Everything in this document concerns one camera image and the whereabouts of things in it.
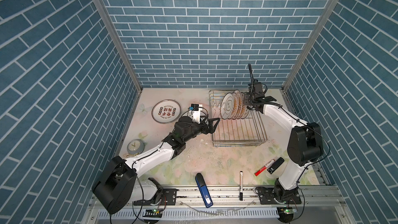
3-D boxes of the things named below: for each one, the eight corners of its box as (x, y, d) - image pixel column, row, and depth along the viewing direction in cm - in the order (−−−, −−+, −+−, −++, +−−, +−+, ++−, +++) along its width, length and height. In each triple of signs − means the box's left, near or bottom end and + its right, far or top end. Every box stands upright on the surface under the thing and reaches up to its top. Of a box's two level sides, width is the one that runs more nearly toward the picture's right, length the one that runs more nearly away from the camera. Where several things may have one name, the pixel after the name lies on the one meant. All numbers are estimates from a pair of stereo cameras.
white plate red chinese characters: (150, 124, 102) (148, 121, 100) (156, 102, 114) (154, 99, 112) (178, 124, 102) (177, 121, 100) (181, 102, 114) (181, 99, 112)
